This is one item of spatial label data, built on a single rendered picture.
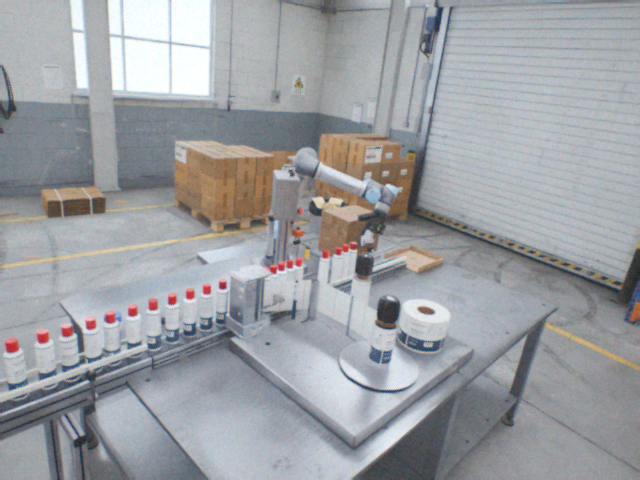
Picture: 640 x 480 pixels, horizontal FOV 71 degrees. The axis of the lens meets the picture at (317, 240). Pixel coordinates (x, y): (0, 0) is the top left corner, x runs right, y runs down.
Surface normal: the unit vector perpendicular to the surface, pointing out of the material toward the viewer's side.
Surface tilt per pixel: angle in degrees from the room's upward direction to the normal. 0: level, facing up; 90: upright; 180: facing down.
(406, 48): 90
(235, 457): 0
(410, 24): 90
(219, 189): 90
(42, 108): 90
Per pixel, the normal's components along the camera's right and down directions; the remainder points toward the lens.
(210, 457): 0.11, -0.93
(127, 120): 0.62, 0.33
